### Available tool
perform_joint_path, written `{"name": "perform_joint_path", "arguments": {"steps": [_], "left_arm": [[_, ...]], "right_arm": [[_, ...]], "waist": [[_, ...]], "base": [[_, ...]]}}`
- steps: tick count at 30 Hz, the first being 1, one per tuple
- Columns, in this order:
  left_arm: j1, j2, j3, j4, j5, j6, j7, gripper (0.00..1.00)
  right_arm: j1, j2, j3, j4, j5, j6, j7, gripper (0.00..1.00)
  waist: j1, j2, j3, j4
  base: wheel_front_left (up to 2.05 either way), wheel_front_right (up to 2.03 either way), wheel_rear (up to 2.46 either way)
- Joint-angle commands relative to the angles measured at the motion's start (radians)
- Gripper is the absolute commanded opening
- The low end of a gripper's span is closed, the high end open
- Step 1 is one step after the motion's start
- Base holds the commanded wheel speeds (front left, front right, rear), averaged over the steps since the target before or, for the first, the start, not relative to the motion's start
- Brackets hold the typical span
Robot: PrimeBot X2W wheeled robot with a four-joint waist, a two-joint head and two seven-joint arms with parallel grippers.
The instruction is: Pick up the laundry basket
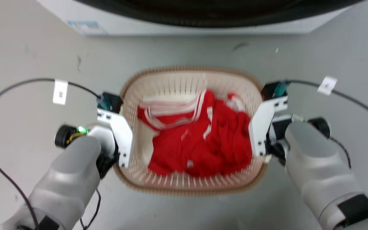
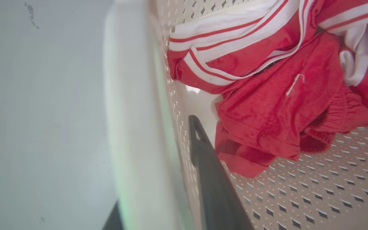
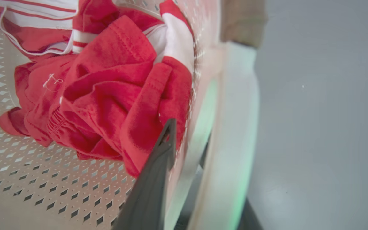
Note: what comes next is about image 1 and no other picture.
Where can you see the black teal wrist camera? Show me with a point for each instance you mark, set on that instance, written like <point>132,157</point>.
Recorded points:
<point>110,102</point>
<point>275,90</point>

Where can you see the red white striped garment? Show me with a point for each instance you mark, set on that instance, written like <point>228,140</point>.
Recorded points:
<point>200,143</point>

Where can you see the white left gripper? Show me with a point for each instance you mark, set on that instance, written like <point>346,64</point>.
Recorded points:
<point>121,134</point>

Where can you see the white washing machine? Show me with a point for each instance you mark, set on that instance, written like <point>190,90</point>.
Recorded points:
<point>177,30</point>

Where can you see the beige plastic laundry basket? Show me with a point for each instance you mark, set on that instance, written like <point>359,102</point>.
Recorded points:
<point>171,83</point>

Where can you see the black teal left wrist camera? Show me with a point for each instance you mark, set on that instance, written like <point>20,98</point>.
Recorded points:
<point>110,102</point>

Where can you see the black teal right wrist camera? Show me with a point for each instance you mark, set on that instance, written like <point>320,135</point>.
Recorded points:
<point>275,90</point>

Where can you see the blue white appliance sticker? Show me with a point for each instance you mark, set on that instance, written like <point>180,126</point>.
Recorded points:
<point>86,27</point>

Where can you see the dark round washing machine door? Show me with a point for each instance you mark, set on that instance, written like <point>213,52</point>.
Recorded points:
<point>203,19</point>

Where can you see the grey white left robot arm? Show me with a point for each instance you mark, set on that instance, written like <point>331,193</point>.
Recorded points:
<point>65,179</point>

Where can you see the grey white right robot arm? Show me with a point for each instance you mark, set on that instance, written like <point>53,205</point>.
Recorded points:
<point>318,169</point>

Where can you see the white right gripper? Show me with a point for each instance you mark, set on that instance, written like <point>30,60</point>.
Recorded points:
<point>260,127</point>

